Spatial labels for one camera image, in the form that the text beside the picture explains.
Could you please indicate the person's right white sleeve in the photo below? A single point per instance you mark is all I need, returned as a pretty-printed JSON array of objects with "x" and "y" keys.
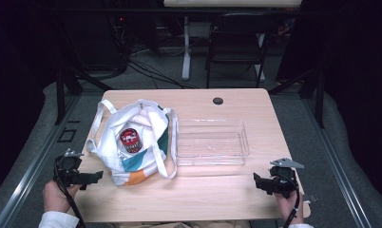
[{"x": 301, "y": 225}]

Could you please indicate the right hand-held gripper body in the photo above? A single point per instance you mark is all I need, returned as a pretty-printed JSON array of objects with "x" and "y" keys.
[{"x": 284, "y": 179}]

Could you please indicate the white desk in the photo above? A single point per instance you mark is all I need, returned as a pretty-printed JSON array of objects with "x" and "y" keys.
[{"x": 230, "y": 3}]

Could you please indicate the red can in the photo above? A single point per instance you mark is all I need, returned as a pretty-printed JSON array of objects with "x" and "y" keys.
[{"x": 130, "y": 140}]

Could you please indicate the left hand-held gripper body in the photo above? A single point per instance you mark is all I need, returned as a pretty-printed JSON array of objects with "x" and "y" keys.
[{"x": 69, "y": 167}]

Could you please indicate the white teal orange tote bag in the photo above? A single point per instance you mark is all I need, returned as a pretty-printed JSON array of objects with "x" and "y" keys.
[{"x": 138, "y": 164}]

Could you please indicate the person's right hand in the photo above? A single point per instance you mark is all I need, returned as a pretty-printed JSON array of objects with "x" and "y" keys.
[{"x": 289, "y": 207}]

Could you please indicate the black metal stand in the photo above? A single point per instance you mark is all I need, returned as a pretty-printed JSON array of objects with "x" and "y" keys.
[
  {"x": 61, "y": 95},
  {"x": 319, "y": 95}
]

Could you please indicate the black chair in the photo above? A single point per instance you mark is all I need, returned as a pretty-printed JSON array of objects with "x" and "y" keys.
[{"x": 236, "y": 41}]

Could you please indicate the person's left hand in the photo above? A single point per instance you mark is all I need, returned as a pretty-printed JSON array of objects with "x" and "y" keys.
[{"x": 56, "y": 198}]

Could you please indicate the person's white sleeve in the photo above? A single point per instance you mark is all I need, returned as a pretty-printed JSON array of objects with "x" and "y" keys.
[
  {"x": 57, "y": 220},
  {"x": 301, "y": 225}
]

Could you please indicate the clear plastic tray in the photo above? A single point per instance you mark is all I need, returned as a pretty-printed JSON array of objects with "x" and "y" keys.
[{"x": 211, "y": 142}]

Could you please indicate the person's left white sleeve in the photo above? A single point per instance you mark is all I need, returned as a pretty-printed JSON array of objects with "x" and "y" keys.
[{"x": 57, "y": 220}]

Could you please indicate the black table grommet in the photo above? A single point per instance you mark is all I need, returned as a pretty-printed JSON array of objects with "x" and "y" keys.
[{"x": 218, "y": 101}]

